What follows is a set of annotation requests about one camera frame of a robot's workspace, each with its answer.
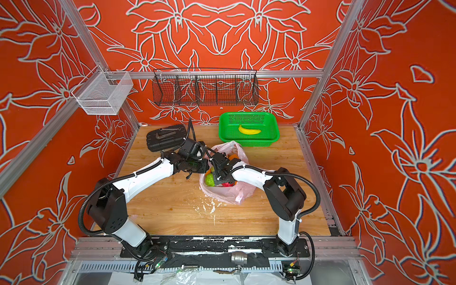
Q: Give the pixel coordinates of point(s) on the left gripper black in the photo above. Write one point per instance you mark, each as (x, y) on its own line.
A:
(205, 167)

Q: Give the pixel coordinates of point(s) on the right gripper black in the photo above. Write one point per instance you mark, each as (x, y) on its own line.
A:
(216, 177)

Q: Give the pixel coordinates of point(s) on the green round fruit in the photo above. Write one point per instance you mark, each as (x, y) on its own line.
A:
(209, 180)

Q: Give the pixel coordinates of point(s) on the pink plastic bag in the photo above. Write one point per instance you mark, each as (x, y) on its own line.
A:
(229, 193)

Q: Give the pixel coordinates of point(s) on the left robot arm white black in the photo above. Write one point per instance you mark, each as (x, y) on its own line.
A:
(104, 211)

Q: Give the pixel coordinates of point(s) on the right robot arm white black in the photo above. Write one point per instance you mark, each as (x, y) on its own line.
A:
(285, 195)

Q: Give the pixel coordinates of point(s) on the black tool case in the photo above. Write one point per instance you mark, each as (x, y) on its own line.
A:
(166, 138)

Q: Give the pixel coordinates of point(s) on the yellow banana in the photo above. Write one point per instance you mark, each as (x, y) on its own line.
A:
(247, 131)

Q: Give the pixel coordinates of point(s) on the green plastic basket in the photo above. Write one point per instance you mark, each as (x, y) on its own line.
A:
(230, 121)

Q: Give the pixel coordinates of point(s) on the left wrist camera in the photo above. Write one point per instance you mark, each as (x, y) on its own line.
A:
(191, 149)

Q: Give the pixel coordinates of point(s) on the black wire wall basket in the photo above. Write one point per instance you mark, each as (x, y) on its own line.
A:
(206, 87)

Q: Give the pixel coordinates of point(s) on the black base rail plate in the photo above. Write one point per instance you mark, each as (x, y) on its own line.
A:
(266, 246)

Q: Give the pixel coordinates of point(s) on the white wire wall basket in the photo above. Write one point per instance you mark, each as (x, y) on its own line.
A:
(100, 95)

